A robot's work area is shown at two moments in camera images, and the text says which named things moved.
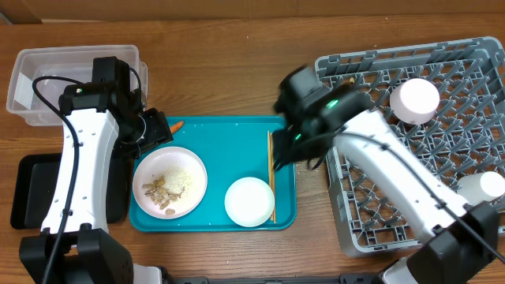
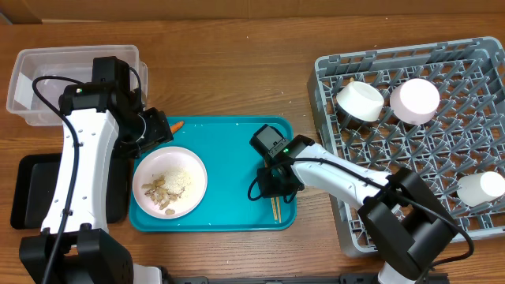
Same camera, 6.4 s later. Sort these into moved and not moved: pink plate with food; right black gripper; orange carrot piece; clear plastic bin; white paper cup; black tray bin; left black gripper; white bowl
Moved: white bowl; right black gripper
Not moved: pink plate with food; clear plastic bin; white paper cup; orange carrot piece; black tray bin; left black gripper
